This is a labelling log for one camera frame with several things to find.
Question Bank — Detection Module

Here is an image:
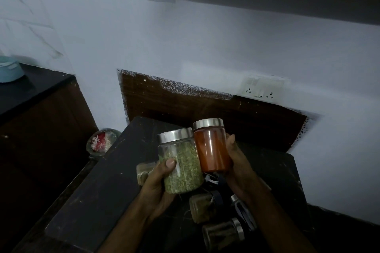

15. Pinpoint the person's right hand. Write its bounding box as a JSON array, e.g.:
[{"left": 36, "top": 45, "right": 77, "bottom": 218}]
[{"left": 225, "top": 134, "right": 262, "bottom": 203}]

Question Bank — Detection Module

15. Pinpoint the person's left hand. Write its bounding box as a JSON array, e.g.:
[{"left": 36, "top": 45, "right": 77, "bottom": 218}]
[{"left": 139, "top": 158, "right": 178, "bottom": 221}]

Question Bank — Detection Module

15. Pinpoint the jar of green dried herbs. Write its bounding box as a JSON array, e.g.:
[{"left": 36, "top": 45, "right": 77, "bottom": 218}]
[{"left": 157, "top": 128, "right": 205, "bottom": 194}]

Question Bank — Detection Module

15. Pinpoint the jar of red spice powder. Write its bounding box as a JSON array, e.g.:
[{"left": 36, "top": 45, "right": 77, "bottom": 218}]
[{"left": 193, "top": 118, "right": 232, "bottom": 173}]

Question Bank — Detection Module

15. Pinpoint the person's right forearm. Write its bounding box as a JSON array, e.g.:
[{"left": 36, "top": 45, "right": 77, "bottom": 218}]
[{"left": 243, "top": 179, "right": 316, "bottom": 253}]

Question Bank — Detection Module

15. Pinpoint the person's left forearm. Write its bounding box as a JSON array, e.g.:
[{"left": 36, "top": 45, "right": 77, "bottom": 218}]
[{"left": 96, "top": 199, "right": 167, "bottom": 253}]

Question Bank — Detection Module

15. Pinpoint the small jar of brown spice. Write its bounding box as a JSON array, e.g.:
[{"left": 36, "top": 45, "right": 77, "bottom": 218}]
[{"left": 136, "top": 161, "right": 157, "bottom": 186}]

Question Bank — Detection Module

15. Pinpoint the jar with black lid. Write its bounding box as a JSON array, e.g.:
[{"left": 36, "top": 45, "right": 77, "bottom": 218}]
[{"left": 189, "top": 190, "right": 224, "bottom": 224}]

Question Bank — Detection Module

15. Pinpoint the dark wooden back panel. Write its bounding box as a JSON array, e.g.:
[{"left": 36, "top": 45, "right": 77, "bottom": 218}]
[{"left": 117, "top": 69, "right": 309, "bottom": 153}]

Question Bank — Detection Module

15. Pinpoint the dark jar with steel lid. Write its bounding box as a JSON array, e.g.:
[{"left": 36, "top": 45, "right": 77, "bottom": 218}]
[{"left": 230, "top": 194, "right": 258, "bottom": 232}]

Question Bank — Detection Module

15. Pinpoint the jar of dark spice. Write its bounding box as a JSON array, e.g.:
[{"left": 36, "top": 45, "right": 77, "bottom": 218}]
[{"left": 202, "top": 217, "right": 245, "bottom": 252}]

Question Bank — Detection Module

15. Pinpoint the dark wooden cabinet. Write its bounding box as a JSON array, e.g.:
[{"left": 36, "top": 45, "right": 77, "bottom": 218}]
[{"left": 0, "top": 63, "right": 99, "bottom": 253}]

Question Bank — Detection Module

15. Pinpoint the light blue container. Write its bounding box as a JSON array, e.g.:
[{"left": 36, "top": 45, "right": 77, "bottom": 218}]
[{"left": 0, "top": 56, "right": 25, "bottom": 84}]

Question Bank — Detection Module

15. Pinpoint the white wall socket panel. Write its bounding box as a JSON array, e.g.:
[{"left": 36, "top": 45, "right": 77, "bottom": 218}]
[{"left": 237, "top": 75, "right": 287, "bottom": 103}]

